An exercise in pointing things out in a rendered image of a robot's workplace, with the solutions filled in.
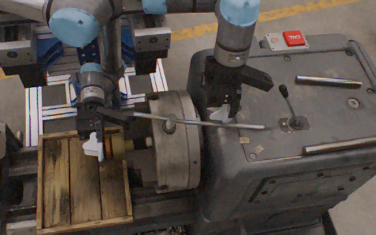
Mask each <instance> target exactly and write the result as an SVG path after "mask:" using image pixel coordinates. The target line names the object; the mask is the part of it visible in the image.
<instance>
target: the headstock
mask: <svg viewBox="0 0 376 235"><path fill-rule="evenodd" d="M304 37H305V39H306V41H307V43H308V45H309V48H307V49H299V50H283V51H274V52H272V51H271V49H270V47H269V44H268V41H267V40H266V39H261V40H259V42H258V45H259V47H260V50H261V51H257V50H254V49H252V48H251V49H250V52H249V57H248V60H247V62H246V65H249V66H251V67H254V68H256V69H258V70H260V71H263V72H266V73H268V74H269V75H270V77H271V78H272V82H273V83H274V86H273V87H272V88H271V90H269V92H265V91H262V90H259V89H257V88H255V87H251V86H249V85H246V84H241V87H242V98H241V100H240V105H239V110H238V113H237V114H236V115H235V117H234V118H232V119H231V120H230V121H229V122H228V123H236V124H246V125H262V126H264V130H263V131H260V130H251V129H234V128H225V127H209V126H203V129H204V138H205V147H206V152H205V162H204V168H203V169H202V170H201V174H200V182H199V184H198V186H197V190H198V196H199V200H200V205H201V209H202V214H203V216H204V217H205V218H206V219H207V220H210V221H219V220H223V219H228V218H230V217H231V216H233V215H234V214H235V213H236V212H242V211H247V210H255V209H259V208H267V207H271V206H279V205H284V204H291V203H296V202H303V201H307V200H315V199H320V198H328V197H332V196H339V195H347V194H351V193H353V192H355V191H356V190H357V189H359V188H360V187H361V186H363V184H365V183H366V182H368V181H369V180H370V179H371V178H372V177H374V176H376V144H370V145H365V146H357V147H352V148H345V149H337V150H333V151H325V152H320V153H312V154H308V155H304V154H303V152H302V148H303V147H304V146H311V145H316V144H324V143H329V142H337V141H341V140H349V139H354V138H366V137H371V136H376V68H375V65H374V64H373V61H372V60H371V58H370V56H369V55H368V53H367V52H366V49H365V48H364V46H363V44H362V43H361V42H359V41H357V40H353V39H352V40H347V38H346V36H345V35H344V34H342V33H329V34H320V35H304ZM214 50H215V48H210V49H205V50H201V51H199V52H196V53H195V54H193V56H192V57H191V60H190V65H189V73H188V78H187V86H186V91H187V92H188V94H189V96H190V98H191V100H192V103H193V105H195V106H196V107H197V109H198V112H199V114H200V118H201V121H210V122H219V123H222V121H221V120H216V119H210V115H211V114H212V113H214V112H216V110H208V109H207V108H206V105H207V104H206V101H205V97H206V92H205V90H204V88H202V89H200V82H201V76H202V71H204V68H205V62H206V56H213V55H214ZM296 75H302V76H318V77H327V78H343V79H351V80H361V81H362V85H361V87H349V86H333V85H324V84H307V83H298V82H296V81H295V78H296ZM281 84H285V85H286V87H287V89H288V93H289V100H290V102H291V104H292V107H293V109H294V112H295V114H296V117H297V119H299V120H301V121H302V123H303V124H304V126H303V128H302V129H300V130H297V129H295V128H294V127H293V126H292V124H291V123H292V120H293V117H292V114H291V112H290V109H289V106H288V104H287V102H286V100H285V99H284V98H283V96H282V95H281V94H280V92H279V86H280V85H281ZM233 129H234V130H235V131H236V133H234V134H232V132H231V131H230V130H233ZM239 138H249V141H250V143H240V141H239V140H240V139H239ZM259 144H260V145H261V146H262V148H264V149H263V150H262V151H261V152H259V153H258V152H257V151H256V149H255V147H257V146H258V145H259Z"/></svg>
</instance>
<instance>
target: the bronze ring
mask: <svg viewBox="0 0 376 235"><path fill-rule="evenodd" d="M102 148H103V154H104V160H105V161H107V160H108V161H109V160H112V159H114V160H115V161H119V160H125V161H126V160H127V159H126V151H135V149H134V139H128V140H124V136H123V131H122V132H121V133H116V134H111V136H103V137H102Z"/></svg>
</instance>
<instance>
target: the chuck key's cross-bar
mask: <svg viewBox="0 0 376 235"><path fill-rule="evenodd" d="M133 116H136V117H141V118H148V119H156V120H161V121H168V117H166V116H158V115H154V114H146V113H141V112H133ZM175 123H181V124H186V125H200V126H209V127H225V128H234V129H251V130H260V131H263V130H264V126H262V125H246V124H236V123H219V122H210V121H193V120H186V119H179V118H177V119H176V122H175Z"/></svg>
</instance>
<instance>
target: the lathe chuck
mask: <svg viewBox="0 0 376 235"><path fill-rule="evenodd" d="M153 95H155V96H157V98H158V99H157V100H154V101H153V100H147V97H150V96H153ZM144 101H148V108H149V114H154V115H158V116H166V117H168V115H169V114H176V116H177V118H179V119H184V118H183V112H182V109H181V104H180V98H179V97H178V94H177V92H176V91H175V90H171V91H158V92H150V93H146V94H145V95H144ZM165 123H166V121H161V120H156V119H149V126H150V136H151V144H152V152H153V160H154V165H155V173H156V178H157V185H158V186H162V185H164V184H167V185H168V188H166V189H157V185H154V188H155V191H156V193H164V192H169V191H178V190H182V189H186V188H187V185H188V181H189V154H188V146H187V135H186V130H185V124H181V123H175V126H176V128H175V131H174V132H172V133H167V132H165V130H164V129H163V125H164V124H165Z"/></svg>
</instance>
